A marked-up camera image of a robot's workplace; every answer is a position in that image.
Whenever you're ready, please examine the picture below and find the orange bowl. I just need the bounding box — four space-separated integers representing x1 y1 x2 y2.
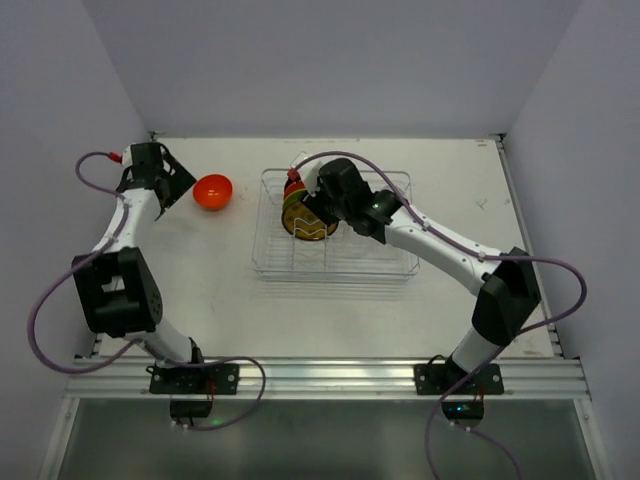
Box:
192 174 233 211

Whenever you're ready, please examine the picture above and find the green plate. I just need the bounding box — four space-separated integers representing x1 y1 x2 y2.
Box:
283 190 306 209

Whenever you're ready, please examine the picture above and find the yellow patterned plate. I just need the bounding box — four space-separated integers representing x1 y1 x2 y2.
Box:
281 201 338 241

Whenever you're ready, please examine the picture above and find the orange plate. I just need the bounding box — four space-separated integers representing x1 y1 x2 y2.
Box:
284 182 305 197

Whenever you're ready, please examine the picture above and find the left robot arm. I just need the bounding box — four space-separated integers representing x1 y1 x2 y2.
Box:
72 142 202 368

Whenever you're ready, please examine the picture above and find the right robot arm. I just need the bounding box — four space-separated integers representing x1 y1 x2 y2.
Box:
289 156 541 389

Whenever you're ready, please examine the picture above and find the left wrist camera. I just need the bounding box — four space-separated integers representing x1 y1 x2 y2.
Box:
108 144 133 168

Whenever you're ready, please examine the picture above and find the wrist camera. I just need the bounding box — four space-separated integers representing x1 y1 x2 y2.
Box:
108 144 133 168
287 158 324 196

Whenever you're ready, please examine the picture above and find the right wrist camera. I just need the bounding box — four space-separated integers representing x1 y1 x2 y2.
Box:
287 158 324 196

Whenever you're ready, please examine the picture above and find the white wire dish rack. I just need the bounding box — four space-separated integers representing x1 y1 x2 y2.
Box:
252 169 420 283

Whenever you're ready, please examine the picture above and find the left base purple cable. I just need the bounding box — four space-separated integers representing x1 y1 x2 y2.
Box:
169 355 267 432

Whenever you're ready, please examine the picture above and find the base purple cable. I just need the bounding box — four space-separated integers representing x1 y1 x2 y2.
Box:
169 355 267 432
424 389 524 480

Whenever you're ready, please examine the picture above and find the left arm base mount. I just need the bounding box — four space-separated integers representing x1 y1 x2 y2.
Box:
146 363 240 425

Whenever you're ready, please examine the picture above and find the aluminium mounting rail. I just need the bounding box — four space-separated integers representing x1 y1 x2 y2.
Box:
64 357 590 400

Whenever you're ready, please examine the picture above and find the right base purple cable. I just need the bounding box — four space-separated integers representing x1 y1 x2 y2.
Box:
424 389 524 480

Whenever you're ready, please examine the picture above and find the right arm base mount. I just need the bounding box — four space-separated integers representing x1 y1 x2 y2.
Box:
413 355 505 427

